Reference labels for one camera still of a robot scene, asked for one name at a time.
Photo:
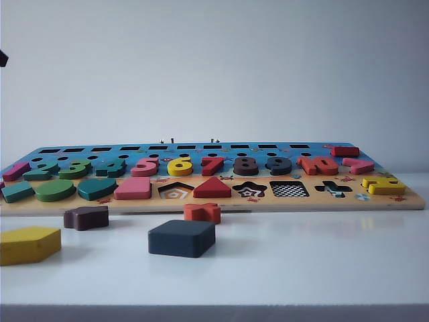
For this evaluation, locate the red wooden triangle block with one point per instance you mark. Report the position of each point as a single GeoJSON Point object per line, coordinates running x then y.
{"type": "Point", "coordinates": [212, 189]}

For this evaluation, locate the wooden number shape puzzle board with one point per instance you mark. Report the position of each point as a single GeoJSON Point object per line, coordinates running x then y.
{"type": "Point", "coordinates": [214, 203]}

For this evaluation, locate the teal wooden rectangle block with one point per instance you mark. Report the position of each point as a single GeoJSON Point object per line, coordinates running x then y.
{"type": "Point", "coordinates": [18, 192]}

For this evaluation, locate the yellow wooden pentagon block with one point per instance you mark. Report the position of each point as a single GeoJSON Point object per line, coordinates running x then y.
{"type": "Point", "coordinates": [28, 246]}

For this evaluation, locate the orange wooden number ten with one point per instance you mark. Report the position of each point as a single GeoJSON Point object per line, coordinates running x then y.
{"type": "Point", "coordinates": [310, 166]}

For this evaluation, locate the green wooden number three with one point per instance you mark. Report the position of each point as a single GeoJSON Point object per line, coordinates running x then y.
{"type": "Point", "coordinates": [73, 170]}

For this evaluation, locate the teal semicircle block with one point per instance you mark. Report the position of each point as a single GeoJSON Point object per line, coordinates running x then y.
{"type": "Point", "coordinates": [95, 189]}

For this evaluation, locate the purple wooden star block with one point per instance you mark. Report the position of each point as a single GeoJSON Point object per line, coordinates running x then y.
{"type": "Point", "coordinates": [85, 218]}

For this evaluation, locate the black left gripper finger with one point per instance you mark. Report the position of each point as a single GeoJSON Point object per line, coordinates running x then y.
{"type": "Point", "coordinates": [3, 58]}

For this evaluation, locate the dark blue wooden number nine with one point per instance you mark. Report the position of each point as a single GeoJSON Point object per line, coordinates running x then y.
{"type": "Point", "coordinates": [279, 167]}

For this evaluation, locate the magenta wooden number one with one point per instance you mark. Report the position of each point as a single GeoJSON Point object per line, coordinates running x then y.
{"type": "Point", "coordinates": [15, 171]}

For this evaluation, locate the teal wooden number four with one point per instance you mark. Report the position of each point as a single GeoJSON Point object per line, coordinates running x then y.
{"type": "Point", "coordinates": [110, 169]}

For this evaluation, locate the yellow wooden number six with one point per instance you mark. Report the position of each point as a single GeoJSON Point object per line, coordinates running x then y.
{"type": "Point", "coordinates": [179, 169]}

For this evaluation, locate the orange wooden cross block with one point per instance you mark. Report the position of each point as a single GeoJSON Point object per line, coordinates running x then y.
{"type": "Point", "coordinates": [201, 214]}

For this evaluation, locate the pink wooden symbol piece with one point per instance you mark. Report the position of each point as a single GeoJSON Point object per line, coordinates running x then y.
{"type": "Point", "coordinates": [360, 166]}

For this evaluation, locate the teal wooden number two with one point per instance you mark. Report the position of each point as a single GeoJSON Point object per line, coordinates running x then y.
{"type": "Point", "coordinates": [38, 171]}

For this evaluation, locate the red wooden minus block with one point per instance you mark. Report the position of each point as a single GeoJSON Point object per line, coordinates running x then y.
{"type": "Point", "coordinates": [345, 151]}

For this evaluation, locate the pink wooden trapezoid block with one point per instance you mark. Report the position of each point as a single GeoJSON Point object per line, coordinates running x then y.
{"type": "Point", "coordinates": [132, 189]}

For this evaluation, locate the brown wooden number eight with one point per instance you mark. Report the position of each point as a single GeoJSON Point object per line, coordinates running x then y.
{"type": "Point", "coordinates": [246, 167]}

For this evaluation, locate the red wooden number seven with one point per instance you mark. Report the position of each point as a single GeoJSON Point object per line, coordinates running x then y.
{"type": "Point", "coordinates": [212, 169]}

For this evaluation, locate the dark blue square block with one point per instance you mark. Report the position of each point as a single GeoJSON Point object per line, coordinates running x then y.
{"type": "Point", "coordinates": [181, 239]}

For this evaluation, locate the pink wooden number five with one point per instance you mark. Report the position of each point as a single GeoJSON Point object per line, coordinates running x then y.
{"type": "Point", "coordinates": [144, 169]}

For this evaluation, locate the green wooden oval block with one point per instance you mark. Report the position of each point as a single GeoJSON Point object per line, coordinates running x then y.
{"type": "Point", "coordinates": [55, 191]}

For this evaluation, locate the yellow wooden symbol piece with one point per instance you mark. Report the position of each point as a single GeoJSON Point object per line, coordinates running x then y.
{"type": "Point", "coordinates": [382, 188]}

